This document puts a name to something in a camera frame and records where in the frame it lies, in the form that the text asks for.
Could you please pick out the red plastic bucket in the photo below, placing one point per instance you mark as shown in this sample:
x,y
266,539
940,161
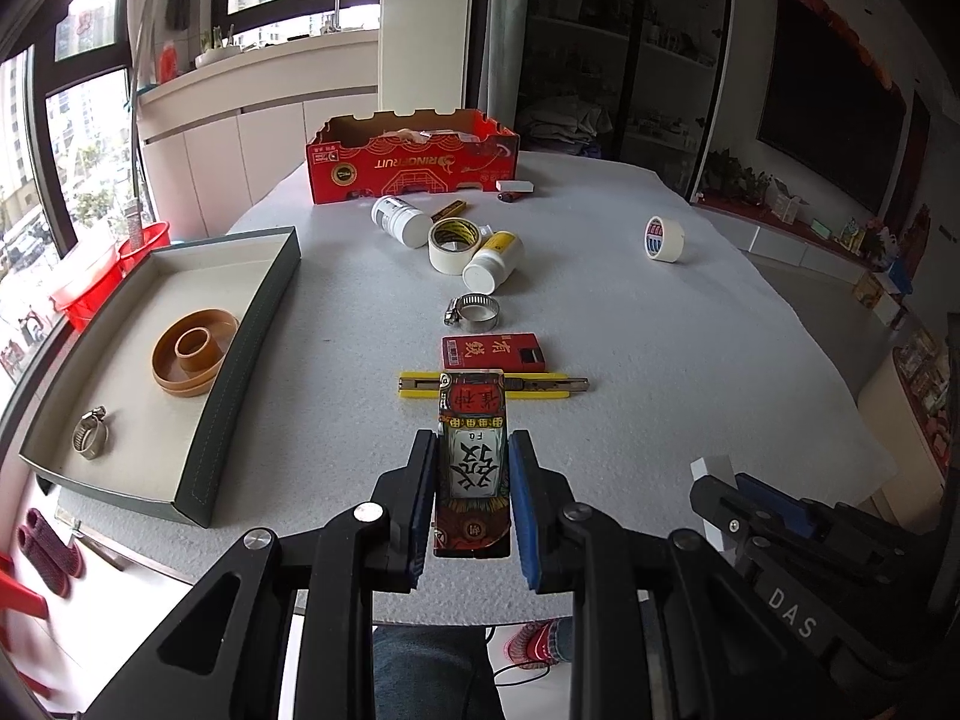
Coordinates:
x,y
97,277

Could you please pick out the dark green tray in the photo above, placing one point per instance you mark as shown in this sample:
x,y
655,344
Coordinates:
x,y
127,405

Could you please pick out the red white patterned slipper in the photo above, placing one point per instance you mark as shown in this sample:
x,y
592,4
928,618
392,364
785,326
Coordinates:
x,y
536,645

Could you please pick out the white television console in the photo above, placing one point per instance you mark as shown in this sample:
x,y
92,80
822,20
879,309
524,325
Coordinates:
x,y
795,236

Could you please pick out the black wall television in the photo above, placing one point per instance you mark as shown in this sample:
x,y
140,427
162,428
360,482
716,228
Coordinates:
x,y
832,105

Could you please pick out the white window counter cabinet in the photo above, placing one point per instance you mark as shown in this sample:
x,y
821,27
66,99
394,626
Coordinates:
x,y
225,135

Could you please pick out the plain white plastic bottle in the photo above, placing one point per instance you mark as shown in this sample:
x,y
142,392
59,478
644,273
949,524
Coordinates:
x,y
401,221

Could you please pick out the red plastic stool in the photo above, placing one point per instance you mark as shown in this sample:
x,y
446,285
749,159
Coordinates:
x,y
19,615

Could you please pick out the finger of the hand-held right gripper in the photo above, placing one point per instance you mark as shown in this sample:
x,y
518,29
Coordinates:
x,y
772,499
720,510

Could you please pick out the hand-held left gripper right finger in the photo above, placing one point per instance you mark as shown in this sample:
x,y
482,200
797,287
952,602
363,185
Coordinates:
x,y
523,510

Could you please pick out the masking tape roll yellow core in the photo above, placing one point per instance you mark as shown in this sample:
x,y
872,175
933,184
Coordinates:
x,y
450,259

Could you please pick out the side shelf with books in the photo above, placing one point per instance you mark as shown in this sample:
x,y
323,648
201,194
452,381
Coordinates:
x,y
922,390

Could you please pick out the white bottle with yellow label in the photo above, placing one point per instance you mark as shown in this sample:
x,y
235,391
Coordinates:
x,y
495,259

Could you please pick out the green potted plant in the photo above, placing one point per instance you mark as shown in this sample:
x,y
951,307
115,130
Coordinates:
x,y
735,176

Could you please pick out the small red card box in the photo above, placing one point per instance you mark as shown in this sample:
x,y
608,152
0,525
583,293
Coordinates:
x,y
491,351

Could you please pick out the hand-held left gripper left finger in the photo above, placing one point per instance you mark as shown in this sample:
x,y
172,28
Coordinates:
x,y
424,499

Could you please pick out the dark red lighter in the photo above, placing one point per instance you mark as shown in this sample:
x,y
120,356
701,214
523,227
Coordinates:
x,y
513,197

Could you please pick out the glass display cabinet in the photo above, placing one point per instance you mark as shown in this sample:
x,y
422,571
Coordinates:
x,y
622,52

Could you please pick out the yellow utility knife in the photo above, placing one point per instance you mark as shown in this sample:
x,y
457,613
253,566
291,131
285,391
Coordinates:
x,y
547,385

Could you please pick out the red white printed card box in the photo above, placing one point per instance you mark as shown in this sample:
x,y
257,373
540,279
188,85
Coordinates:
x,y
472,465

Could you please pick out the small white eraser box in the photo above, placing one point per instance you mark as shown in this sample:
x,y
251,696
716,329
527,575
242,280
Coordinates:
x,y
515,185

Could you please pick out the white felt table cover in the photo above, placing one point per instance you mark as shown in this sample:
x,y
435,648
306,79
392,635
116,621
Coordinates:
x,y
675,360

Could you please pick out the tape roll red blue label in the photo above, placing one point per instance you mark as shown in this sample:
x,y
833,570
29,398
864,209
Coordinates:
x,y
671,240

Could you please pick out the pink slippers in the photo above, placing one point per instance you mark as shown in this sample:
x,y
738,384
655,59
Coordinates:
x,y
49,551

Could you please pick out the person's leg in jeans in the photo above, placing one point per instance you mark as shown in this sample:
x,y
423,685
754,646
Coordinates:
x,y
431,675

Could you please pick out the red cardboard fruit box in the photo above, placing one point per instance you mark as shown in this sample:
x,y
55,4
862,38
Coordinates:
x,y
420,169

